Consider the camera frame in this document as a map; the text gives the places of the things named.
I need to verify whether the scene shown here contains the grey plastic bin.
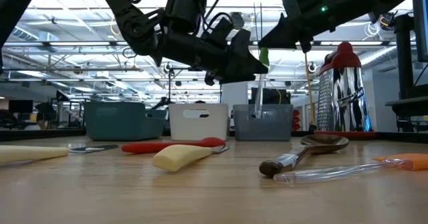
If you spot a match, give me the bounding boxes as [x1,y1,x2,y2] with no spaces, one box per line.
[233,104,294,142]

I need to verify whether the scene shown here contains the white plastic bin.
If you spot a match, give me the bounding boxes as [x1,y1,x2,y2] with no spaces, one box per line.
[169,103,229,141]

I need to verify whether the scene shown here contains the green spatula clear handle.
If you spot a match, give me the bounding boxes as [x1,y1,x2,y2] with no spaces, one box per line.
[253,47,270,118]

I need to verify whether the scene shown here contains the red canister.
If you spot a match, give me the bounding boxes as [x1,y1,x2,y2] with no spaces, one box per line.
[293,109,302,131]

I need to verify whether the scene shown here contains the orange spatula clear handle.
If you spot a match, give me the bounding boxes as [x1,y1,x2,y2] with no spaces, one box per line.
[273,152,428,185]

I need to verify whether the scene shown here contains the red silicone spoon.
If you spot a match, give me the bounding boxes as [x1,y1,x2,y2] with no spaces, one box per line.
[121,136,227,154]

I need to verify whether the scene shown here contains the cream-handled table knife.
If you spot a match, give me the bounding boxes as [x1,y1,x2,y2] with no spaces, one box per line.
[152,144,231,173]
[0,144,120,166]

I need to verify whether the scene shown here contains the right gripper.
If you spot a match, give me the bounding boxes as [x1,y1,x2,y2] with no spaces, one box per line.
[257,0,335,53]

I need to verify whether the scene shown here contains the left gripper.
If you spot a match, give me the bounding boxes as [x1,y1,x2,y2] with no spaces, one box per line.
[156,16,269,86]

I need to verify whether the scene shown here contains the grey computer desk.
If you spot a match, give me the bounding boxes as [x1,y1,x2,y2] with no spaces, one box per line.
[384,13,428,133]

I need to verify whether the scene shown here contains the orange-yellow cable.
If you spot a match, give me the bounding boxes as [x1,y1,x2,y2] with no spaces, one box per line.
[303,51,318,131]

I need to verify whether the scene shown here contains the black computer monitor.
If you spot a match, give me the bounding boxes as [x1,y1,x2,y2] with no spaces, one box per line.
[411,0,428,63]

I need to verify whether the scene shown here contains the black background screen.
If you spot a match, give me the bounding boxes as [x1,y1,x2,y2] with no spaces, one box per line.
[250,87,292,105]

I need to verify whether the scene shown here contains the red-handled steel box grater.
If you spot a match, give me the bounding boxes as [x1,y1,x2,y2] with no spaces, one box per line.
[316,41,379,140]

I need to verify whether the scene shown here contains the dark wooden spoon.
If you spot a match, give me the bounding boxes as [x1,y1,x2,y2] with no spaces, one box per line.
[259,134,350,178]

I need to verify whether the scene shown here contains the teal plastic bin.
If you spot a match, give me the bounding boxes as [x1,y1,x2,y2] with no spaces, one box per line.
[83,102,167,141]

